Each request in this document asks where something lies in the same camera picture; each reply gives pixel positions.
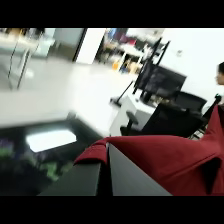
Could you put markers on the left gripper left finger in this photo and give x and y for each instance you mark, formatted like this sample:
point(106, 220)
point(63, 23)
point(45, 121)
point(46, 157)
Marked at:
point(80, 181)

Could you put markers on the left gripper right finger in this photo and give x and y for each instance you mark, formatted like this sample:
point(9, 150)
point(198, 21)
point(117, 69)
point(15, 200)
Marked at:
point(130, 178)

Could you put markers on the red garment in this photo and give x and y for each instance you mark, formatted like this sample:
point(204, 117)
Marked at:
point(173, 160)

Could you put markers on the black office chair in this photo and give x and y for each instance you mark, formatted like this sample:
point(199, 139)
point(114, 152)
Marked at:
point(170, 120)

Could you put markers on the black monitor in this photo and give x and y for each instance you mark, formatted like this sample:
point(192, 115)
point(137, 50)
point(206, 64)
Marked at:
point(163, 81)

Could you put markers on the person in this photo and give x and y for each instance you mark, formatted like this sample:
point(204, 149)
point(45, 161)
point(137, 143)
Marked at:
point(220, 74)

